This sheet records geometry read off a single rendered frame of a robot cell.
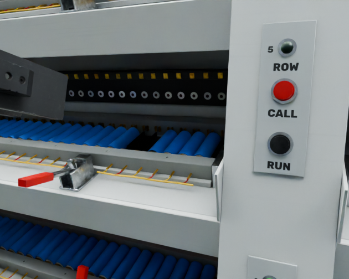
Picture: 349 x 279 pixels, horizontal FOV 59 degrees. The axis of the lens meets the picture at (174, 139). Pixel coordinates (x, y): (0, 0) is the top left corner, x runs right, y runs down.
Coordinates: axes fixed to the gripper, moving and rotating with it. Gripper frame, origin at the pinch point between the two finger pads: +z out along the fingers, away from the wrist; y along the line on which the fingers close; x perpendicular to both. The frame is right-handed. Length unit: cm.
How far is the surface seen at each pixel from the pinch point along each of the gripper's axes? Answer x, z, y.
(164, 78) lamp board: -8.0, 28.1, 2.7
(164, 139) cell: 1.1, 24.7, 0.1
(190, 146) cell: 1.9, 23.5, -4.1
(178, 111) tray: -3.5, 30.4, 1.1
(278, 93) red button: -2.6, 13.1, -14.8
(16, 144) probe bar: 3.8, 18.9, 20.2
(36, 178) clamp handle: 6.7, 10.5, 6.9
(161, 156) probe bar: 3.4, 19.9, -1.9
